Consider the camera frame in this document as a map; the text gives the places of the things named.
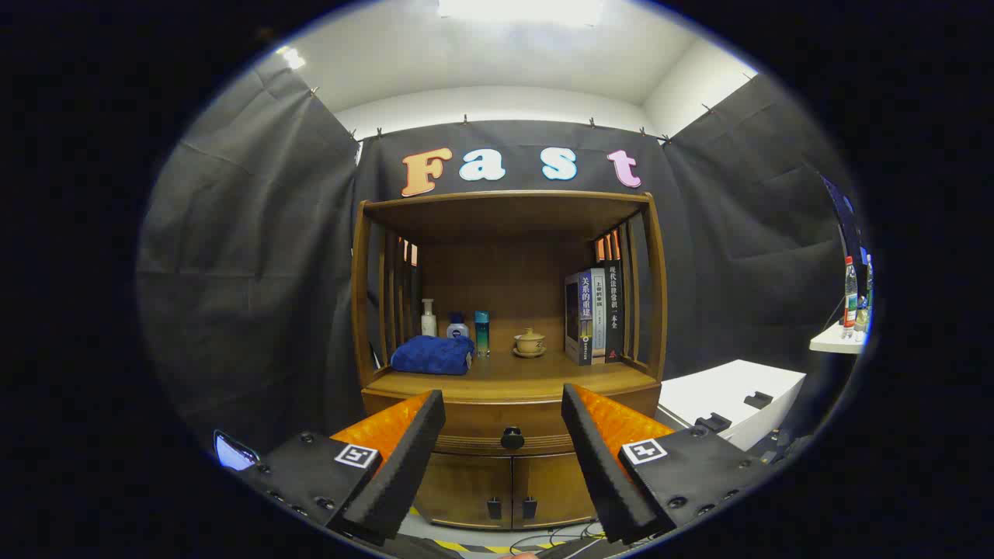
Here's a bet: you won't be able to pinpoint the yellow black floor tape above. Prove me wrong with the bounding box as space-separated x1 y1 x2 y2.
412 509 560 554

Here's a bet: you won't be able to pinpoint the white shelf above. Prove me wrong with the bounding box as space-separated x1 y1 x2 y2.
809 322 864 356

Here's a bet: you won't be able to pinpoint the blue folded towel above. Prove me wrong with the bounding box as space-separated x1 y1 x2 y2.
391 335 475 377

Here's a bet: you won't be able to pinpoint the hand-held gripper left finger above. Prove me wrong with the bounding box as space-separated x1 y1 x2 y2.
233 390 447 546

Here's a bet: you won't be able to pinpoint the clear bottle red label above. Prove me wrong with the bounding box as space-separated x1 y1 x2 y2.
843 256 858 339

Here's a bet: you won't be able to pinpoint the small lit screen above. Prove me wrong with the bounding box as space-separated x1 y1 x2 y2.
214 429 260 472

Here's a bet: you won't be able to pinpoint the wooden cabinet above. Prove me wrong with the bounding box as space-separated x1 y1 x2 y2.
351 190 669 533

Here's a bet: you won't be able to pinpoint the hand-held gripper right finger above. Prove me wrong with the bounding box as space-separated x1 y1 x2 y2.
561 383 777 544

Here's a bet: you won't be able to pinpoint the wooden countertop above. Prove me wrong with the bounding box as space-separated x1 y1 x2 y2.
365 314 659 401

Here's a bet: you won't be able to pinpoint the blue spine book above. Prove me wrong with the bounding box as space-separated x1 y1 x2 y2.
565 270 594 366

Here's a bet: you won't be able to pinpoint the black floor cables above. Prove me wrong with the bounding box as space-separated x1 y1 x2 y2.
509 522 614 556

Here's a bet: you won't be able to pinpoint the wooden cabinet door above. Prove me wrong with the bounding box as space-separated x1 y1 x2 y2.
513 454 596 527
415 454 513 529

